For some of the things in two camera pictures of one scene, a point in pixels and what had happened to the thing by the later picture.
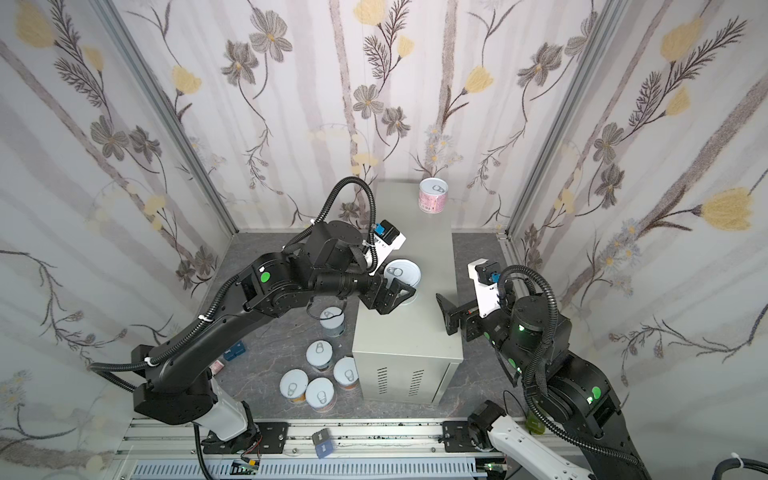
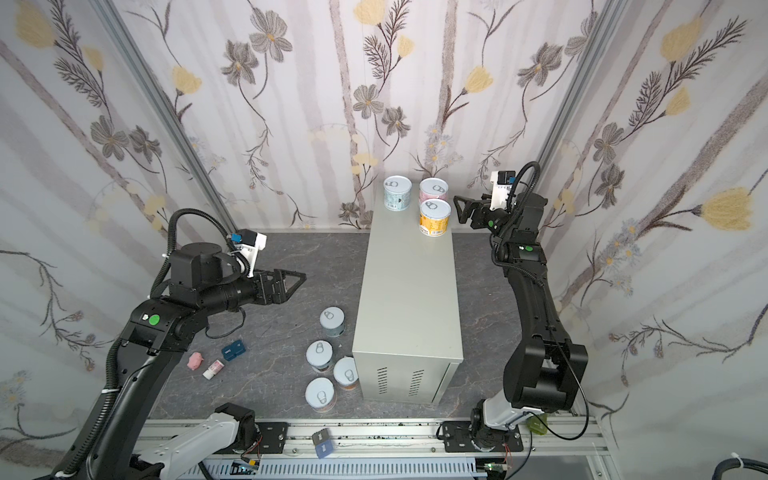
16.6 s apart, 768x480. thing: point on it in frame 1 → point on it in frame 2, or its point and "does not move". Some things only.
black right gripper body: x=466 y=318 → x=486 y=215
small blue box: x=234 y=351 does not move
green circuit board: x=534 y=425 does not move
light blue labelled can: x=404 y=270 → x=397 y=193
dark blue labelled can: x=319 y=354 does not move
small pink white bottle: x=216 y=367 does not move
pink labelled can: x=433 y=195 does not move
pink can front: x=321 y=395 does not move
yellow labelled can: x=293 y=384 → x=434 y=217
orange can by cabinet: x=346 y=373 does not move
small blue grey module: x=323 y=442 does not move
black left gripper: x=375 y=288 → x=262 y=288
